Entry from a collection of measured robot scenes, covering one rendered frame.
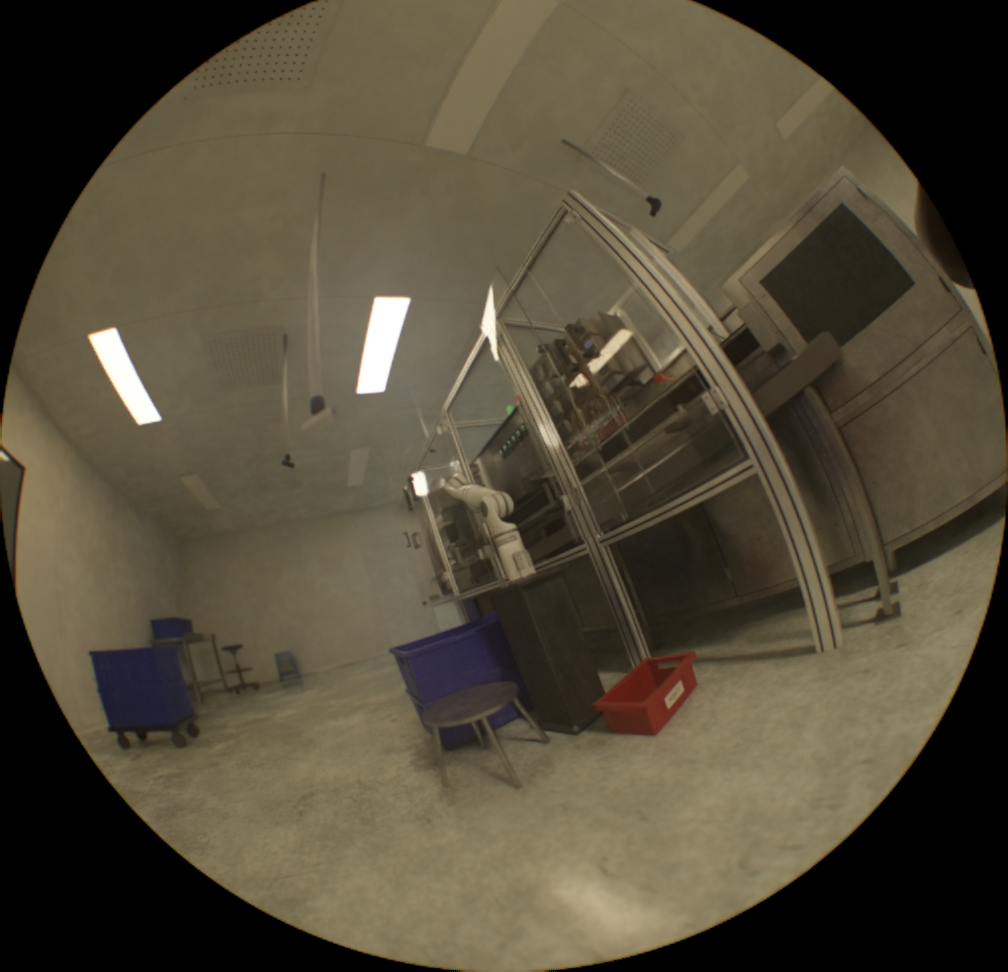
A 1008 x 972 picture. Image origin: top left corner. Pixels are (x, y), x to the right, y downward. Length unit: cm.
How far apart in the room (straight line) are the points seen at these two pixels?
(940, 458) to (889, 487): 21
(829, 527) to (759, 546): 28
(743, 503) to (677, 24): 280
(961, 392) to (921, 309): 26
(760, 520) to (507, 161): 232
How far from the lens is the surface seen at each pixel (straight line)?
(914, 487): 127
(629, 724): 106
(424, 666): 133
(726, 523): 139
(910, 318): 128
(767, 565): 139
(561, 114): 247
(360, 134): 218
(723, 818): 74
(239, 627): 661
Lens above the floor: 56
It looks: 18 degrees up
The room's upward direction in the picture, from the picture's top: 21 degrees counter-clockwise
